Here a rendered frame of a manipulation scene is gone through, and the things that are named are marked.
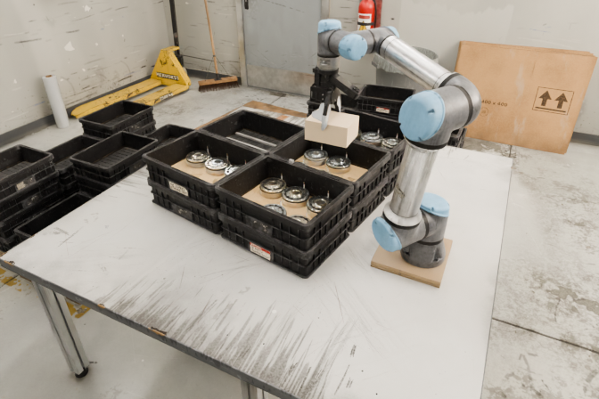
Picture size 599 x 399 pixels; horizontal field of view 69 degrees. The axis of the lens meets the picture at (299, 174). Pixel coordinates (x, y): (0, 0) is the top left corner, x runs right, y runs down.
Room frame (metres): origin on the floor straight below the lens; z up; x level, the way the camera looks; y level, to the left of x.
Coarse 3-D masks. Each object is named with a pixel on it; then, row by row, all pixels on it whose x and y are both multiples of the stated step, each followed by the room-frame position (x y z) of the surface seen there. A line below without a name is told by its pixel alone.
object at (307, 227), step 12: (264, 156) 1.50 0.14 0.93; (300, 168) 1.41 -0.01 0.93; (228, 180) 1.32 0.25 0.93; (336, 180) 1.32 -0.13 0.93; (216, 192) 1.27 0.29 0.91; (228, 192) 1.24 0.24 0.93; (348, 192) 1.24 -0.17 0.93; (240, 204) 1.20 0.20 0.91; (252, 204) 1.17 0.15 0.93; (336, 204) 1.18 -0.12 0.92; (276, 216) 1.11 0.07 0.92; (288, 216) 1.10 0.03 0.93; (324, 216) 1.13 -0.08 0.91; (300, 228) 1.06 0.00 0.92; (312, 228) 1.07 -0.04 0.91
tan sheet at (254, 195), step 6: (258, 186) 1.44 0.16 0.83; (252, 192) 1.39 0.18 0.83; (258, 192) 1.39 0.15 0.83; (246, 198) 1.35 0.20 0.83; (252, 198) 1.35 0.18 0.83; (258, 198) 1.35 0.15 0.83; (264, 198) 1.35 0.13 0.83; (264, 204) 1.31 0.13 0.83; (282, 204) 1.31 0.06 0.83; (288, 210) 1.27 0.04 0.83; (294, 210) 1.27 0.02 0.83; (300, 210) 1.27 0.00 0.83; (306, 210) 1.27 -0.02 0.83
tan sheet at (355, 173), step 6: (318, 168) 1.58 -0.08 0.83; (324, 168) 1.58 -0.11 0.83; (354, 168) 1.58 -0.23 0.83; (360, 168) 1.58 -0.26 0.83; (336, 174) 1.53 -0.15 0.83; (342, 174) 1.53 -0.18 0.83; (348, 174) 1.53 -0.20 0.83; (354, 174) 1.53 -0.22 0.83; (360, 174) 1.53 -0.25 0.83; (354, 180) 1.48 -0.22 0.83
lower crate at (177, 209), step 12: (156, 192) 1.48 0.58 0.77; (168, 192) 1.42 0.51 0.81; (168, 204) 1.44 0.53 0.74; (180, 204) 1.41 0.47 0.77; (192, 204) 1.35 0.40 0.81; (192, 216) 1.36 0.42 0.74; (204, 216) 1.32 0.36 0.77; (216, 216) 1.30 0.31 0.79; (204, 228) 1.32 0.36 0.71; (216, 228) 1.30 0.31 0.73
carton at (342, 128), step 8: (336, 112) 1.48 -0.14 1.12; (312, 120) 1.41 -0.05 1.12; (328, 120) 1.41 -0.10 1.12; (336, 120) 1.41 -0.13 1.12; (344, 120) 1.41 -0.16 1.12; (352, 120) 1.41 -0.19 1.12; (312, 128) 1.40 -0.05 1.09; (320, 128) 1.39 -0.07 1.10; (328, 128) 1.38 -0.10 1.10; (336, 128) 1.36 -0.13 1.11; (344, 128) 1.35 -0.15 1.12; (352, 128) 1.39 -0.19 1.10; (312, 136) 1.40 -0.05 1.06; (320, 136) 1.39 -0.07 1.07; (328, 136) 1.38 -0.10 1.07; (336, 136) 1.36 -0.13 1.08; (344, 136) 1.35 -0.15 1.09; (352, 136) 1.40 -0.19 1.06; (336, 144) 1.36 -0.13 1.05; (344, 144) 1.35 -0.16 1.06
